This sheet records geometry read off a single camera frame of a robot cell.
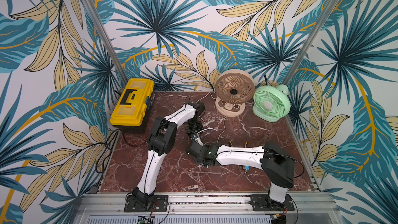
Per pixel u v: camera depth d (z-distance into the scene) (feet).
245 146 1.78
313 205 2.41
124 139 3.11
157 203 2.39
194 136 2.46
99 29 2.70
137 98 3.05
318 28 2.74
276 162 1.60
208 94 3.85
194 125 2.68
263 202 2.41
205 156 2.06
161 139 1.93
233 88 2.96
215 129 3.26
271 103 2.82
